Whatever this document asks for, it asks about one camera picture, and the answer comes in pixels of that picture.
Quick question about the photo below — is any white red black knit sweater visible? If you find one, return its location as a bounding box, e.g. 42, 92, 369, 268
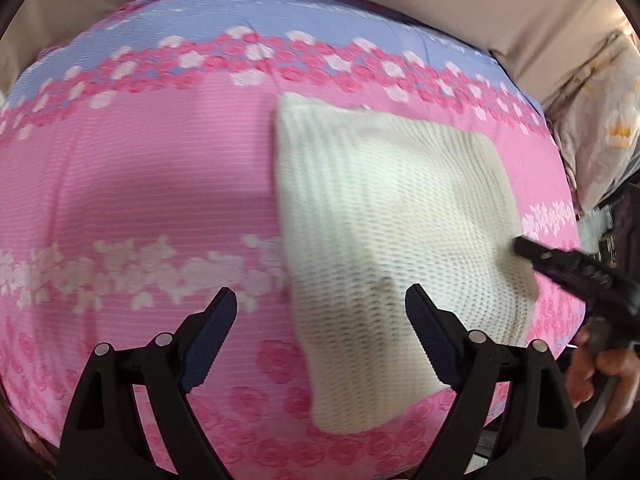
274, 92, 541, 433

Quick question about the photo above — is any pink floral bedsheet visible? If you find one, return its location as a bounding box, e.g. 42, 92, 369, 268
0, 0, 588, 480

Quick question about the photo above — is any dark cloth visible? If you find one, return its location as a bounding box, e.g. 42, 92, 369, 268
595, 175, 640, 266

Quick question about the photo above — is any person's right hand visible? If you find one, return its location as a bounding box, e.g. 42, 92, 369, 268
567, 332, 640, 433

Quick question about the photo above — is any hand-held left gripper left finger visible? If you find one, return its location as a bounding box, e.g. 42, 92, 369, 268
59, 287, 238, 480

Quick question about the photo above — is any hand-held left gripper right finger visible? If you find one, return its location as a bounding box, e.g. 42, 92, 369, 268
405, 284, 586, 480

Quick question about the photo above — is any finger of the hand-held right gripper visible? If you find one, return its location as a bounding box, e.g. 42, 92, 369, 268
513, 235, 640, 316

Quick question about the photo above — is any floral pillow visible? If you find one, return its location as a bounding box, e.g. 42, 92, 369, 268
542, 30, 640, 216

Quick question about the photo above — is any beige backdrop cloth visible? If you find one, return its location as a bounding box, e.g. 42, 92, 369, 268
0, 0, 640, 126

